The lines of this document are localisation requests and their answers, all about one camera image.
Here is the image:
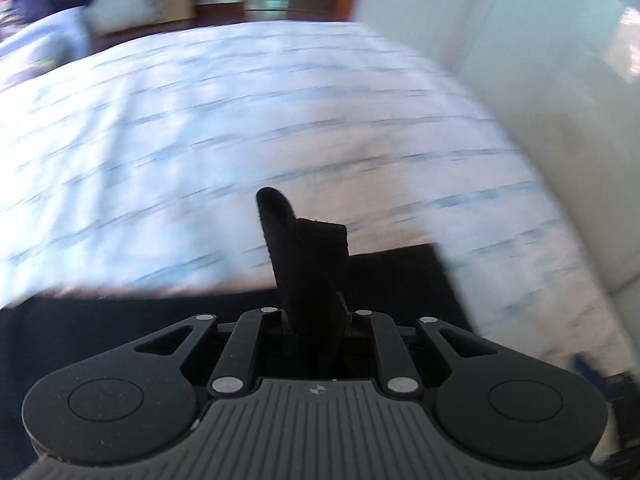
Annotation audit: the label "white wardrobe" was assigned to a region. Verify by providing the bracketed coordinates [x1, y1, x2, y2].
[352, 0, 640, 296]

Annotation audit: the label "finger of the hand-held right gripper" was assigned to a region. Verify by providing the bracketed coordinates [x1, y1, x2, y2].
[570, 352, 608, 386]

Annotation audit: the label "navy puffer jacket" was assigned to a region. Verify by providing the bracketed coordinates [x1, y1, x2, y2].
[7, 0, 86, 23]

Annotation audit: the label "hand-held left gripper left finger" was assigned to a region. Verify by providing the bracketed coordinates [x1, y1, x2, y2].
[131, 307, 283, 400]

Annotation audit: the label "black pants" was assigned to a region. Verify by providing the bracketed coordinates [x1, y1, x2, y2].
[0, 187, 478, 480]

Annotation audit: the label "bed with printed white sheet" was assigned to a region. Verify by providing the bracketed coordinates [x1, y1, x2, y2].
[0, 20, 631, 391]

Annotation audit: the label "cardboard box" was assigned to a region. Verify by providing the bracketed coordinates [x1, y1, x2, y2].
[97, 0, 196, 46]

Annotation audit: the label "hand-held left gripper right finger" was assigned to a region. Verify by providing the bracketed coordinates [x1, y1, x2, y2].
[352, 311, 501, 400]

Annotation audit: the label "light blue blanket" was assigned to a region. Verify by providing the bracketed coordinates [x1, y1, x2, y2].
[0, 10, 98, 88]

